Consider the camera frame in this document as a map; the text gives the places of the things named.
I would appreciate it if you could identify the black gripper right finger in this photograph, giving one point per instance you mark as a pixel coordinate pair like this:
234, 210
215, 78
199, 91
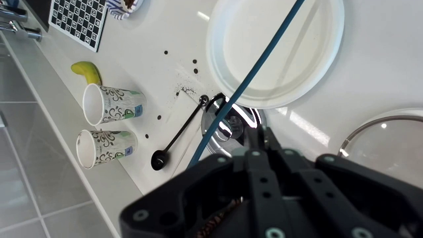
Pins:
335, 193

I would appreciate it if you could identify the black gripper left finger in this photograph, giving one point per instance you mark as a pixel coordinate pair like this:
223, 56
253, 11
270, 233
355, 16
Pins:
260, 185

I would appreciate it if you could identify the black coffee scoop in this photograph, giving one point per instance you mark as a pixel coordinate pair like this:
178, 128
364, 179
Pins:
159, 159

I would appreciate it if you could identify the spilled coffee bean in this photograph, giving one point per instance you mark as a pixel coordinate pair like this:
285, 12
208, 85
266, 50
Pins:
195, 61
166, 52
195, 69
159, 116

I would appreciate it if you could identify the large white plate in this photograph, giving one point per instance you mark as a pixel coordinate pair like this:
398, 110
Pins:
305, 53

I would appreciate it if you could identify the patterned paper cup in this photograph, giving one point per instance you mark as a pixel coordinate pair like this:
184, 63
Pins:
110, 147
117, 106

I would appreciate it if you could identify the yellow green banana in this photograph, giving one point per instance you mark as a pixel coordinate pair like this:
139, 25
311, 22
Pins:
88, 71

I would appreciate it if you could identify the blue white patterned dish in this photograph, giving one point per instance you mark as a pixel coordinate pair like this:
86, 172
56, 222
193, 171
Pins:
126, 8

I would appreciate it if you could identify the black white checkerboard card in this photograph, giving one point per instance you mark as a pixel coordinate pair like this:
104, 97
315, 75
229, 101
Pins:
80, 20

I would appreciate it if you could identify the chrome faucet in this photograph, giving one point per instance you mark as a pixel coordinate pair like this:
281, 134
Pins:
18, 21

